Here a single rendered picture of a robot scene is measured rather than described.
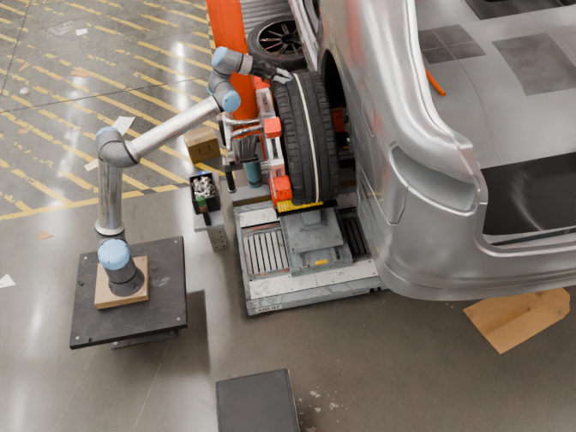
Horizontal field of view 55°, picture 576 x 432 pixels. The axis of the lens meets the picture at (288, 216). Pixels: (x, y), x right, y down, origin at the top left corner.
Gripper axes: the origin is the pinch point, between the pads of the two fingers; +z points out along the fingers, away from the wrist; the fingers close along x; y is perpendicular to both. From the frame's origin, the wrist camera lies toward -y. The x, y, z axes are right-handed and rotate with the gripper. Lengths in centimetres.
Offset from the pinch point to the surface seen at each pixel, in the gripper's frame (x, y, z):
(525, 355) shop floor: -75, 80, 150
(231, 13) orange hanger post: 12.6, -26.6, -31.1
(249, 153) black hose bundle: -32.5, 23.0, -11.2
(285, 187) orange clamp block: -39, 35, 8
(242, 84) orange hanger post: -23.2, -34.7, -13.0
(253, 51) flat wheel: -40, -149, 10
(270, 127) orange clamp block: -15.3, 26.9, -7.4
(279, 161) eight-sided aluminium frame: -30.0, 28.2, 2.2
